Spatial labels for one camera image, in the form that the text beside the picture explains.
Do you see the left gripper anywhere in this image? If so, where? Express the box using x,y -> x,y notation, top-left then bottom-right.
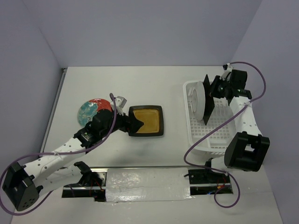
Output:
100,108 -> 143,138

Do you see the black green square plate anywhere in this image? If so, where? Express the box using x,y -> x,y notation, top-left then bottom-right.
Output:
203,75 -> 215,125

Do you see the red teal round plate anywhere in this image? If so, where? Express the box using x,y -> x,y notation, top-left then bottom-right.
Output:
191,81 -> 206,121
77,98 -> 112,127

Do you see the black amber square plate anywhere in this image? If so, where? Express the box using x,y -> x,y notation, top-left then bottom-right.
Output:
128,105 -> 164,137

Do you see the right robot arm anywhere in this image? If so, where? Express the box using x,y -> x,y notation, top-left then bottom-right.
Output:
203,69 -> 270,182

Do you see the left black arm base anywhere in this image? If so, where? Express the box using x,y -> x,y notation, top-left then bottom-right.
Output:
62,170 -> 107,202

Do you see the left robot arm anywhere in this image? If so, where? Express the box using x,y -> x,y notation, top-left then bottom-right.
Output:
0,109 -> 144,216

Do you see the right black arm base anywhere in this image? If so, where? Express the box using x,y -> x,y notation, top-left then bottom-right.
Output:
184,169 -> 233,196

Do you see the white plastic dish rack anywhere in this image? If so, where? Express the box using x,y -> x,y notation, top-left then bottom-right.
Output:
183,81 -> 236,157

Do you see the silver tape patch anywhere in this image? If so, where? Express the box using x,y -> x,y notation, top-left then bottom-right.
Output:
106,168 -> 191,202

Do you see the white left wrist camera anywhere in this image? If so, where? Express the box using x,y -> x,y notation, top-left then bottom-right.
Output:
115,96 -> 127,114

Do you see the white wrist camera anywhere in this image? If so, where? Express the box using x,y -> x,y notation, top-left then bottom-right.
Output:
221,63 -> 234,80
115,96 -> 127,114

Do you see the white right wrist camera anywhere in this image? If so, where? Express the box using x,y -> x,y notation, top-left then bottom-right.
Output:
221,63 -> 234,80

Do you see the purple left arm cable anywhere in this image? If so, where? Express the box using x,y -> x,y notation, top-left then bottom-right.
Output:
0,93 -> 117,217

